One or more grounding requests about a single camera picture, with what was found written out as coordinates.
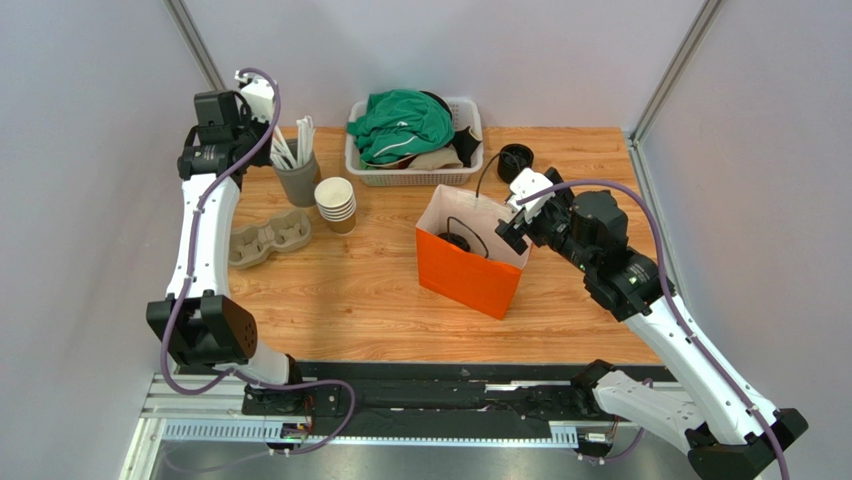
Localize white plastic basket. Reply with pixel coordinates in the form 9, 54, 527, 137
344, 97, 485, 187

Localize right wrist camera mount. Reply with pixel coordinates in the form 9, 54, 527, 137
506, 168, 554, 224

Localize stack of paper cups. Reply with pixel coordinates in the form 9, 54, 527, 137
314, 177, 357, 236

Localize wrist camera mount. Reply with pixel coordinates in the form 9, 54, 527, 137
234, 71, 276, 123
506, 168, 554, 224

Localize black plastic cup lid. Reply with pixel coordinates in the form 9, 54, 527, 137
438, 231, 471, 253

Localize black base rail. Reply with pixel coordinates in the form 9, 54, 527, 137
142, 359, 707, 447

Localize grey straw holder cup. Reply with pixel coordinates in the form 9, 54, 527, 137
272, 152, 323, 208

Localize white wrapped straws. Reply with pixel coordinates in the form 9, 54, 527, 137
270, 115, 316, 170

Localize orange paper bag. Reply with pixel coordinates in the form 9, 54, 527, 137
415, 185, 529, 320

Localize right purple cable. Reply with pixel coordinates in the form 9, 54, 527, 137
515, 179, 793, 480

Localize black cloth in basket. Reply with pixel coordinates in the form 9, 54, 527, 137
421, 90, 482, 168

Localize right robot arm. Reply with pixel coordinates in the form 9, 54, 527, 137
497, 186, 808, 479

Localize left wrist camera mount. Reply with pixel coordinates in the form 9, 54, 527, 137
234, 71, 276, 123

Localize green garment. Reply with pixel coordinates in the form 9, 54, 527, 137
346, 89, 455, 166

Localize grey pulp carrier stack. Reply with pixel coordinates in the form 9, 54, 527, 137
228, 209, 313, 270

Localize beige cloth in basket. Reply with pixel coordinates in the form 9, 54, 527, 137
406, 148, 464, 171

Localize stack of black lids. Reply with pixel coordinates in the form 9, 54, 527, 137
497, 143, 534, 184

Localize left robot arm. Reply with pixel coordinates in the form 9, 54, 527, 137
146, 83, 300, 396

